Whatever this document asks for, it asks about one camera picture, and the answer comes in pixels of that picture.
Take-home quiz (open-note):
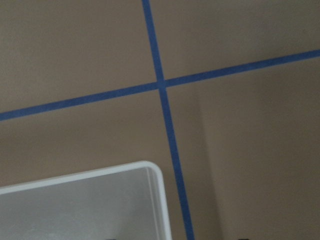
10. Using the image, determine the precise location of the translucent white plastic box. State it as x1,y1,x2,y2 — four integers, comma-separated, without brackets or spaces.
0,161,172,240

